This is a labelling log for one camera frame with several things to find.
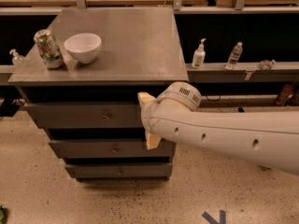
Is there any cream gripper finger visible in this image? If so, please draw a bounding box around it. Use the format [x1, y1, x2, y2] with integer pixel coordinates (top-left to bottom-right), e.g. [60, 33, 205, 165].
[137, 92, 155, 107]
[146, 132, 162, 149]

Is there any grey top drawer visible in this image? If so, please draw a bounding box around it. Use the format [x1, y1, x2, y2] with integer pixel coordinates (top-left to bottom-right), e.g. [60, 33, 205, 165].
[24, 103, 142, 129]

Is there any grey drawer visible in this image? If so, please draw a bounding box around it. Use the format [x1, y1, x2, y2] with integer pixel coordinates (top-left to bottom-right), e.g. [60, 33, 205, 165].
[50, 139, 176, 159]
[24, 103, 142, 129]
[65, 163, 172, 179]

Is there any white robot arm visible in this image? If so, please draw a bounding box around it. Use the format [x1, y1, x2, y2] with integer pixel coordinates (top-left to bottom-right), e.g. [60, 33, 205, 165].
[137, 82, 299, 175]

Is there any grey bottom drawer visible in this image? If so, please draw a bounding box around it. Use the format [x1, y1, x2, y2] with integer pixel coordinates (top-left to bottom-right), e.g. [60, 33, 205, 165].
[65, 163, 172, 179]

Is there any grey middle drawer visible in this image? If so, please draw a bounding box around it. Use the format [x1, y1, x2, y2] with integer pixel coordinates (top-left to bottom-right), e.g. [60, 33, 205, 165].
[50, 139, 176, 159]

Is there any grey drawer cabinet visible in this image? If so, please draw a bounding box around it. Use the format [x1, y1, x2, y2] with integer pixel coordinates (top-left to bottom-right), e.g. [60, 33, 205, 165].
[7, 7, 190, 182]

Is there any white lotion pump bottle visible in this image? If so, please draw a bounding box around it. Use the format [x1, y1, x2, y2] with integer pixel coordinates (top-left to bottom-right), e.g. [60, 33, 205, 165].
[192, 38, 206, 68]

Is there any white ceramic bowl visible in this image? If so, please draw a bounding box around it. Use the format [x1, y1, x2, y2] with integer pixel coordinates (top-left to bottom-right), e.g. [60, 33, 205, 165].
[64, 33, 102, 63]

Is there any green and white soda can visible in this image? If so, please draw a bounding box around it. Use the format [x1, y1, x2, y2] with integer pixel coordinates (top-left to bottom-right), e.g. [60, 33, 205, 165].
[34, 29, 64, 69]

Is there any clear plastic water bottle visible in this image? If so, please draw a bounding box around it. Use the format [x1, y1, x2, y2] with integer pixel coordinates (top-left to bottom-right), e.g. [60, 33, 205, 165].
[226, 42, 243, 69]

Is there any crumpled clear wrapper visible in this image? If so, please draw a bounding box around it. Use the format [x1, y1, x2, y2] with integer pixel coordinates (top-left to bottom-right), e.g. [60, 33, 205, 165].
[260, 60, 276, 70]

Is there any clear sanitizer pump bottle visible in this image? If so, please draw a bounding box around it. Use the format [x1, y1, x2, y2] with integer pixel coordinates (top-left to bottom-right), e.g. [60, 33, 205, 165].
[9, 49, 24, 66]

